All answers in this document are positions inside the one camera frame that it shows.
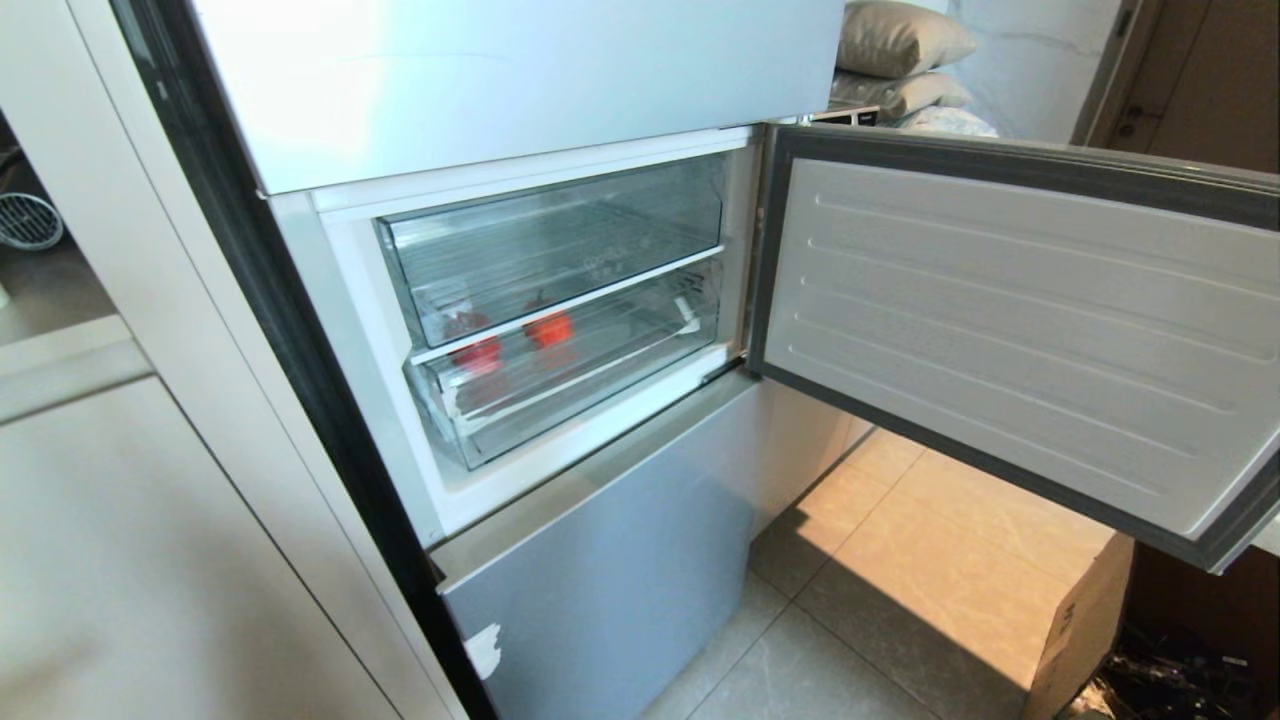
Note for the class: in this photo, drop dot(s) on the red tomato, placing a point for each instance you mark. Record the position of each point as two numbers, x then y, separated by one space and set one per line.
549 327
479 351

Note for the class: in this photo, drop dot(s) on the white small fan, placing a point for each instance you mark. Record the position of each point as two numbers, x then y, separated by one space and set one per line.
28 220

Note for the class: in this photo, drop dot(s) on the white kitchen cabinet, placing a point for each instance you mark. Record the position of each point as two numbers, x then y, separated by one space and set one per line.
130 500

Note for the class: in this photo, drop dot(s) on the beige pillow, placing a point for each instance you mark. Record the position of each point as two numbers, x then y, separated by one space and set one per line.
895 35
905 92

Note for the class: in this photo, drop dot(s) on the grey fridge bottom door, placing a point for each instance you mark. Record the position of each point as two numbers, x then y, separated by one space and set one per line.
620 560

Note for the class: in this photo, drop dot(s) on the closed glossy fridge door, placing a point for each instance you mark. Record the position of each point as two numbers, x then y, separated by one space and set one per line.
500 70

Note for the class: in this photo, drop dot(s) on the clear plastic fridge drawer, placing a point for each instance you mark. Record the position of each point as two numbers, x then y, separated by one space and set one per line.
600 370
540 240

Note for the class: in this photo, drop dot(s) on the brown cardboard box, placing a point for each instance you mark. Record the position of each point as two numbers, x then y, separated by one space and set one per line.
1085 620

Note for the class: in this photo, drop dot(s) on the open fridge compartment door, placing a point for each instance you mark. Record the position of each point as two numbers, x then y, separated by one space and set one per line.
1010 320

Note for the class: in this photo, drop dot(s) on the brown wooden door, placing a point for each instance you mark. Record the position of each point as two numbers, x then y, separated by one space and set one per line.
1205 80

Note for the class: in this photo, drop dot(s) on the white refrigerator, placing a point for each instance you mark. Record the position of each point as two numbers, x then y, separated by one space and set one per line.
340 290

